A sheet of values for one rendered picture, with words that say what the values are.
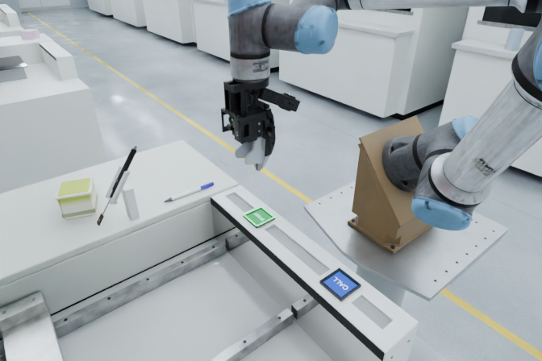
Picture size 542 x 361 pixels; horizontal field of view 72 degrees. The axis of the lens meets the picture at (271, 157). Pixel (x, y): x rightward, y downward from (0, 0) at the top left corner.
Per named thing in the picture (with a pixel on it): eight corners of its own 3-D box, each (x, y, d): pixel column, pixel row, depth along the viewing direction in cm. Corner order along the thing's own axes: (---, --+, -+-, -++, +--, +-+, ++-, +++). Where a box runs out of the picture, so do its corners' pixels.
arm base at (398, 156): (410, 134, 104) (440, 121, 96) (431, 184, 102) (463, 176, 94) (374, 143, 97) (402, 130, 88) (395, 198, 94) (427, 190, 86)
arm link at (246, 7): (260, -7, 59) (216, -10, 62) (260, 62, 64) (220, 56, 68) (282, -11, 65) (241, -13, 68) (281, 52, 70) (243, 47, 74)
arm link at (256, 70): (254, 48, 74) (280, 56, 68) (255, 71, 76) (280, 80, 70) (222, 54, 70) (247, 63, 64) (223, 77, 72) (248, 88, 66)
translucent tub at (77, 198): (62, 221, 87) (54, 197, 83) (67, 204, 93) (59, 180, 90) (97, 215, 89) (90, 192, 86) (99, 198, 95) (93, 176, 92)
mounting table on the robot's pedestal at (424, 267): (378, 196, 144) (383, 167, 138) (496, 262, 113) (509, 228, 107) (289, 244, 120) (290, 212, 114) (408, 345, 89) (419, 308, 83)
